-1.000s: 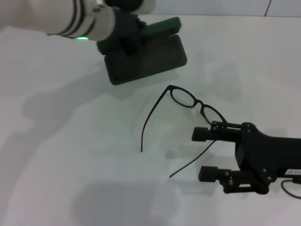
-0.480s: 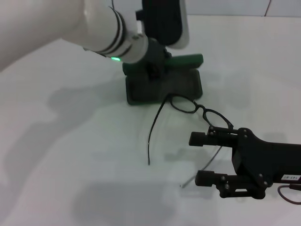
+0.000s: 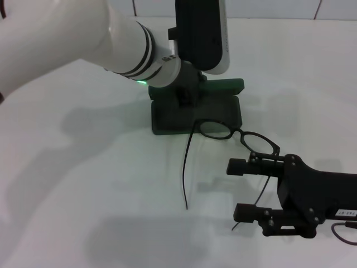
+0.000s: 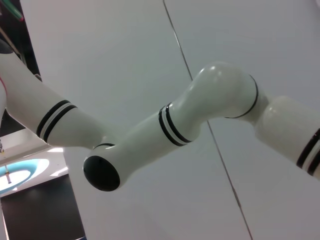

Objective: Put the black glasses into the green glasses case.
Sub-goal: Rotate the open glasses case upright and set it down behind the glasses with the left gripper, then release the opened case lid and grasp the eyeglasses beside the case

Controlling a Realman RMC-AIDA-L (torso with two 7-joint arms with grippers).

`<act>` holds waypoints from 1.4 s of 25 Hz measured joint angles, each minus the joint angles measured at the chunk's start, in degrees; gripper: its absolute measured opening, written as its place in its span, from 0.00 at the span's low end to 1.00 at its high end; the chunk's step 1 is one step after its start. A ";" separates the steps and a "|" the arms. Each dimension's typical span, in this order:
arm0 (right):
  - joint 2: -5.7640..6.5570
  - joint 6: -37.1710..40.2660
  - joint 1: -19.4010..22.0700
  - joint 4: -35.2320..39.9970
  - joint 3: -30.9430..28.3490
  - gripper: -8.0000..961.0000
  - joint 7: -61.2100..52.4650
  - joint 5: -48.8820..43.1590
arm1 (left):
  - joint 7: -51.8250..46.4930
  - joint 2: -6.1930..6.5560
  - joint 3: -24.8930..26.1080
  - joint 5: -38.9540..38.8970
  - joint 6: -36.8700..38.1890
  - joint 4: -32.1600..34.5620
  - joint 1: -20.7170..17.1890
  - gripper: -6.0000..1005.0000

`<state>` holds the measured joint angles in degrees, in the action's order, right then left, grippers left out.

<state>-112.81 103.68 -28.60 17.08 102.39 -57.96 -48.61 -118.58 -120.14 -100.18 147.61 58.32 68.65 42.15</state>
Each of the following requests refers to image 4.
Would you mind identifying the blue ring ceiling lamp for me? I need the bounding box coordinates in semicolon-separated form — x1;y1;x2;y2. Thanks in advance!
0;157;50;194

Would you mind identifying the green pipe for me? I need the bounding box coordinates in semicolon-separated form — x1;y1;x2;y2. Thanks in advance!
9;0;25;22

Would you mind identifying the small ceiling sprinkler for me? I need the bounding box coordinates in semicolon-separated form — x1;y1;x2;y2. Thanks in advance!
4;167;13;185

